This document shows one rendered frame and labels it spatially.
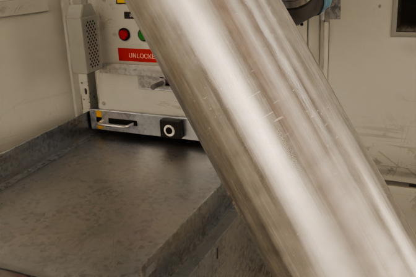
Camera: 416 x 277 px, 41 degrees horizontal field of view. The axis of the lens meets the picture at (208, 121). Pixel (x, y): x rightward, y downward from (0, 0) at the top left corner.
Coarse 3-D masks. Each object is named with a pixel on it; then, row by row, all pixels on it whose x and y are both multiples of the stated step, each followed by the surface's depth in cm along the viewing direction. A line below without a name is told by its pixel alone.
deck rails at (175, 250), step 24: (72, 120) 153; (24, 144) 137; (48, 144) 145; (72, 144) 153; (0, 168) 130; (24, 168) 137; (216, 192) 107; (192, 216) 98; (216, 216) 108; (168, 240) 90; (192, 240) 98; (144, 264) 83; (168, 264) 91
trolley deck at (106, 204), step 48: (96, 144) 153; (144, 144) 151; (192, 144) 150; (0, 192) 126; (48, 192) 125; (96, 192) 124; (144, 192) 122; (192, 192) 121; (0, 240) 106; (48, 240) 105; (96, 240) 104; (144, 240) 103
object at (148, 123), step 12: (96, 108) 158; (96, 120) 159; (108, 120) 157; (120, 120) 155; (132, 120) 153; (144, 120) 152; (156, 120) 150; (132, 132) 155; (144, 132) 153; (156, 132) 151; (192, 132) 147
